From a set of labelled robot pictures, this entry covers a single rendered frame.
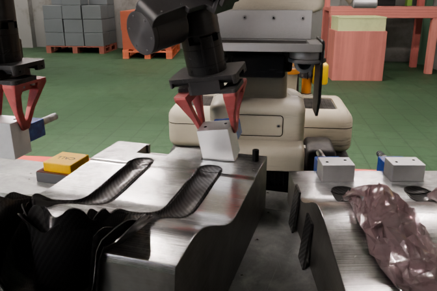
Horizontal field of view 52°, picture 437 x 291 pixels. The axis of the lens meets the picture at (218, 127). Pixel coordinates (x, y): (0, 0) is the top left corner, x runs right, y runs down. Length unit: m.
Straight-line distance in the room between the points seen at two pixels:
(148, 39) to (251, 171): 0.23
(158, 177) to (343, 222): 0.26
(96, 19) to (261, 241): 8.61
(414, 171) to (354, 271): 0.31
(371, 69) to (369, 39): 0.39
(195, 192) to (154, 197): 0.06
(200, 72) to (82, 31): 8.66
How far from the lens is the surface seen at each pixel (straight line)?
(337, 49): 6.23
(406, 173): 0.75
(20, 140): 0.70
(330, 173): 0.71
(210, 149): 0.67
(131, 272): 0.38
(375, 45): 6.34
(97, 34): 9.15
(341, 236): 0.50
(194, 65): 0.63
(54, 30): 9.49
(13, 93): 0.66
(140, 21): 0.58
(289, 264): 0.60
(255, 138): 1.04
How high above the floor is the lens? 1.13
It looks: 17 degrees down
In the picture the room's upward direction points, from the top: straight up
